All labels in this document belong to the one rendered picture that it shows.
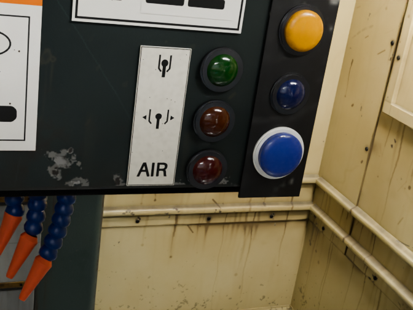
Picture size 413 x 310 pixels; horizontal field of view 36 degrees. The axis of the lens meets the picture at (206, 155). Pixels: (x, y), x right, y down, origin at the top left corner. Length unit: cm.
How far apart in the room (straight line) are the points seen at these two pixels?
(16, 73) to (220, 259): 144
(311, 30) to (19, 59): 17
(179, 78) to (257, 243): 142
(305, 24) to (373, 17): 119
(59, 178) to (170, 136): 7
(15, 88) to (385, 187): 123
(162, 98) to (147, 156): 4
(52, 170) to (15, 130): 3
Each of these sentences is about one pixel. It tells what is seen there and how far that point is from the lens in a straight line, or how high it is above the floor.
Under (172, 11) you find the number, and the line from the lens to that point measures 37.
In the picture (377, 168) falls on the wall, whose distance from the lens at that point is 154.
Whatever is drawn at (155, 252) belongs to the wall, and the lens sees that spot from 168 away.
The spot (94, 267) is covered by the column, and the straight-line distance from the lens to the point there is 123.
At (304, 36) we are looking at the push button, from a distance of 39.
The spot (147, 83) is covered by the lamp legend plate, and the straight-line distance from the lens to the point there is 37.
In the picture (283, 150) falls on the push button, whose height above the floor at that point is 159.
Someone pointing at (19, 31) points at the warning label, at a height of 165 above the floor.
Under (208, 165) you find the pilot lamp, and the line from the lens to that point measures 40.
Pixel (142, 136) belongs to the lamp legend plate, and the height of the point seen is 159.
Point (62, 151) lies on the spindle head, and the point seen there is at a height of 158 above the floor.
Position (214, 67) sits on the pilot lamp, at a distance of 38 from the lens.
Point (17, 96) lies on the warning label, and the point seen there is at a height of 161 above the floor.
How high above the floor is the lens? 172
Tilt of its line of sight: 21 degrees down
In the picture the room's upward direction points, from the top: 8 degrees clockwise
